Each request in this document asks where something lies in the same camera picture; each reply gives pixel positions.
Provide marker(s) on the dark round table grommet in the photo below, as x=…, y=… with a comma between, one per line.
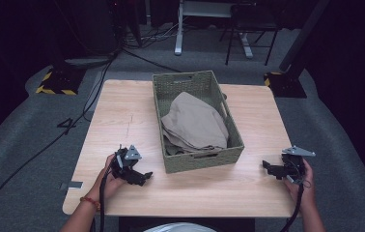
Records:
x=224, y=96

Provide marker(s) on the person's right hand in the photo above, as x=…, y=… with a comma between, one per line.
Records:
x=307, y=191

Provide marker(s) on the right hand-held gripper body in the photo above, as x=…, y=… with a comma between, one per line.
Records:
x=293, y=167

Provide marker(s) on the grey tape piece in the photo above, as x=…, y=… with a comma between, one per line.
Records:
x=72, y=185

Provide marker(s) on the green woven basket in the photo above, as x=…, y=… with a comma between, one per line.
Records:
x=200, y=162

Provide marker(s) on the black slanted stand pole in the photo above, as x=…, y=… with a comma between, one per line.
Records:
x=303, y=35

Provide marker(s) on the beige shorts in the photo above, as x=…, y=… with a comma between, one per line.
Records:
x=193, y=122

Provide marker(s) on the black metal chair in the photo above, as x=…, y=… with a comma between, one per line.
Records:
x=251, y=22

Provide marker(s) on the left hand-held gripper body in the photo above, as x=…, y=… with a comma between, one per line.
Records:
x=122, y=167

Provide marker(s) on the person's white clothing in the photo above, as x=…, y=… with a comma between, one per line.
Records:
x=180, y=228

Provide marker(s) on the person's left hand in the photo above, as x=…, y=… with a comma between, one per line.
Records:
x=108, y=187

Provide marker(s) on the white desk frame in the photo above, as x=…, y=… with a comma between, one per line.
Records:
x=179, y=38

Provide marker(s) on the black yellow striped stand base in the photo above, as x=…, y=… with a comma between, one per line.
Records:
x=60, y=82
x=286, y=85

